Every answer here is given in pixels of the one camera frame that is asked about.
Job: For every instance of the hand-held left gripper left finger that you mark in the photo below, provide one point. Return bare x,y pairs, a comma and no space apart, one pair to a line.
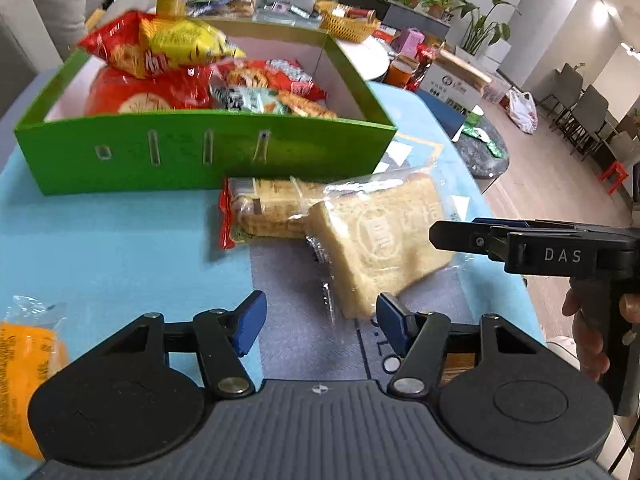
250,320

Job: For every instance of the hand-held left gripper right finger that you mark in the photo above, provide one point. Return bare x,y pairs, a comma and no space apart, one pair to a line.
392,320

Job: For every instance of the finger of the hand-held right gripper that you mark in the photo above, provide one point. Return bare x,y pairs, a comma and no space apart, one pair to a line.
500,222
460,237

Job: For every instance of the bread slice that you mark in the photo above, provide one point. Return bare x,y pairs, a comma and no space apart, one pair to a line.
390,230

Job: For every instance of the cracker pack with red ends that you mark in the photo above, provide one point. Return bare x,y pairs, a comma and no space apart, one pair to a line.
270,205

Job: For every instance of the clear bag of orange biscuits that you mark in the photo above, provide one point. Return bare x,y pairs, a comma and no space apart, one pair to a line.
307,105

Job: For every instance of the green cardboard box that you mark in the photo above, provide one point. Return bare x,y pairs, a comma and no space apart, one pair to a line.
125,160

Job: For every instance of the pale green snack packet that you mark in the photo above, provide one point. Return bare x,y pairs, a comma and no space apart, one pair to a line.
245,100

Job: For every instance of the orange cracker packet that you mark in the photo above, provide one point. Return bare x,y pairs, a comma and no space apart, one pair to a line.
25,380

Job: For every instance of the large red round-print packet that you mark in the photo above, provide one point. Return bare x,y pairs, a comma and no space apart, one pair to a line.
135,92

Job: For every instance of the red printed chip packet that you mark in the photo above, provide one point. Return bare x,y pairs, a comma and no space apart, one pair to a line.
115,45

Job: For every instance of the person's right hand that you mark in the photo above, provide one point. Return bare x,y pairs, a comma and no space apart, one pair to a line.
587,345

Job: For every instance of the dark round side table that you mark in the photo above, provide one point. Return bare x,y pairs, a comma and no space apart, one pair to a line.
485,167

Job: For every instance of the green flat packet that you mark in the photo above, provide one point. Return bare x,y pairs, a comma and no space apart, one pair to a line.
475,130
495,147

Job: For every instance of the red plastic stool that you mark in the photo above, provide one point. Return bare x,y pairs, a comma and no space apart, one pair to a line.
612,177

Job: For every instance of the white plastic bag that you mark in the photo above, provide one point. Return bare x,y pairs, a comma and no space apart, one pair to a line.
522,110

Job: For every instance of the grey dining chair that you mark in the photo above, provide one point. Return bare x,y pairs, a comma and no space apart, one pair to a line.
622,147
562,85
587,110

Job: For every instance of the white cardboard box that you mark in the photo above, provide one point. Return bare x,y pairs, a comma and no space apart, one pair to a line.
455,82

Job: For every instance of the white planter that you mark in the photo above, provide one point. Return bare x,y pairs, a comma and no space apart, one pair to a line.
482,55

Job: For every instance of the orange mug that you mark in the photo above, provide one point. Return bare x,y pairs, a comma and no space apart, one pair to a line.
400,75

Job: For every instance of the pink box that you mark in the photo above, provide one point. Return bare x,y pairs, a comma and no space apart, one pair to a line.
412,42

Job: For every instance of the white round coffee table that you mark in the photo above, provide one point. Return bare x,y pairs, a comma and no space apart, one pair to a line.
372,57

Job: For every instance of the tall leafy plant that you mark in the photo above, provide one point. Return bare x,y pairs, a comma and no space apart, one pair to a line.
487,20

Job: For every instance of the yellow woven basket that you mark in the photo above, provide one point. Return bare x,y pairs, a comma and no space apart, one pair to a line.
347,25

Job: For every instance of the clear plastic container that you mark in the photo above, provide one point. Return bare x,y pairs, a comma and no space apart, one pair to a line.
287,7

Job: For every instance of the pile of assorted packets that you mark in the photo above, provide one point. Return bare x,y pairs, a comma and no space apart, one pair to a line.
225,6

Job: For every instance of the beige recliner sofa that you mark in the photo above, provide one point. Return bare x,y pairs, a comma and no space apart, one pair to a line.
45,10

